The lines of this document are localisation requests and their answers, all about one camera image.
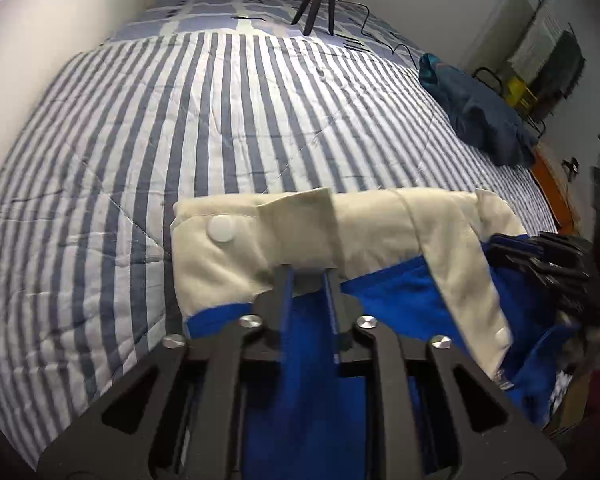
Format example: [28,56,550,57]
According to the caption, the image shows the striped hanging towel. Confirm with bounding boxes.
[512,10,563,81]

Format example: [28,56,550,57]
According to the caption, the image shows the dark blue clothes pile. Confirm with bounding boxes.
[419,52,538,168]

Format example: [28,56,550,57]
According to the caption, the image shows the black metal shoe rack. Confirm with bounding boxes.
[472,66,548,138]

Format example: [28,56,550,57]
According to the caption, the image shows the black ring light cable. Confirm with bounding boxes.
[337,0,423,68]

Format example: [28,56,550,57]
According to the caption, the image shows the blue white striped blanket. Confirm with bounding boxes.
[0,27,561,471]

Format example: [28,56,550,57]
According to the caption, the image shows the yellow box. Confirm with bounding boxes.
[500,75,538,111]

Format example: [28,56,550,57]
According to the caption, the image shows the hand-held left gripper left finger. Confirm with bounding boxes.
[36,265,296,480]

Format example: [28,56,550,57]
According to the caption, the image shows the beige and blue jacket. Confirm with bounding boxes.
[170,187,591,480]

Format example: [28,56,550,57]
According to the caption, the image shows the black clothes rack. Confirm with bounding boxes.
[522,0,588,126]

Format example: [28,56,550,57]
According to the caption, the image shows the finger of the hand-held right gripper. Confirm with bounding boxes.
[489,232,593,273]
[500,255,600,311]

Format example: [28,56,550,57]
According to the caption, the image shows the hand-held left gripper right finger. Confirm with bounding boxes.
[322,269,566,480]

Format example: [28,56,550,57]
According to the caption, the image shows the dark hanging clothes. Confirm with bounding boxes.
[535,32,586,116]

